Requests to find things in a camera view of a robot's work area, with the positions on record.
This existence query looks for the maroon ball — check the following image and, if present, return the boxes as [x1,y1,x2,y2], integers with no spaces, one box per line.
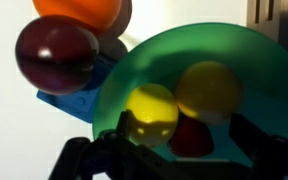
[14,14,100,96]

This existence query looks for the yellow ball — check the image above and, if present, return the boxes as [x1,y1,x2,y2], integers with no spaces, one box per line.
[174,60,243,125]

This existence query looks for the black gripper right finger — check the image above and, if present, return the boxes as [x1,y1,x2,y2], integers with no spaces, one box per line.
[229,113,288,180]

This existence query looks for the green plastic bowl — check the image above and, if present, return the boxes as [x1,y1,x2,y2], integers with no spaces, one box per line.
[92,22,288,168]

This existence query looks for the blue toy block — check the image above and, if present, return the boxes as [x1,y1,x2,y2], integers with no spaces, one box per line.
[36,54,118,124]

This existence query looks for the yellow toy lemon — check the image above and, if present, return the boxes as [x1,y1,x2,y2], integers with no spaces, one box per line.
[125,83,180,148]

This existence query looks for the wooden tray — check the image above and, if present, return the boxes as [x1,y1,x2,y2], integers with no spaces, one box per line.
[246,0,288,61]

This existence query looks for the small red ball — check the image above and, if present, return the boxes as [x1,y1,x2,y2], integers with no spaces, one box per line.
[168,116,215,158]

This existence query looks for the orange ball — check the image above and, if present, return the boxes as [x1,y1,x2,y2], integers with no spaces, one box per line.
[32,0,123,33]

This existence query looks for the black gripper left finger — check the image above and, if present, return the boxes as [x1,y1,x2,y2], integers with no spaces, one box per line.
[48,110,185,180]

